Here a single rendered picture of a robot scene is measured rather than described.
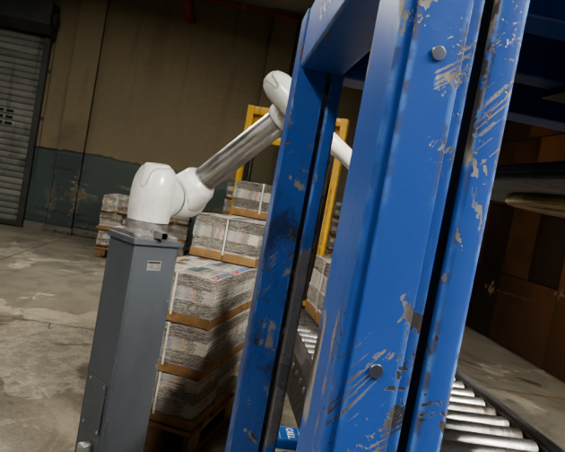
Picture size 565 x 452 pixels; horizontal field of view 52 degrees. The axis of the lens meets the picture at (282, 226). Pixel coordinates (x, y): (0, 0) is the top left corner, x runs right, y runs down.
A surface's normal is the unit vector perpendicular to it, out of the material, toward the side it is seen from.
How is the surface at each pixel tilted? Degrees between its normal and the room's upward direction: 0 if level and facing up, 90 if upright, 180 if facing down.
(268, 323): 90
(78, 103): 90
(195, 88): 90
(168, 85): 90
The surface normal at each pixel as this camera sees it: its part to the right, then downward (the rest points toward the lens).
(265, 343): 0.11, 0.07
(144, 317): 0.69, 0.16
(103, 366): -0.71, -0.09
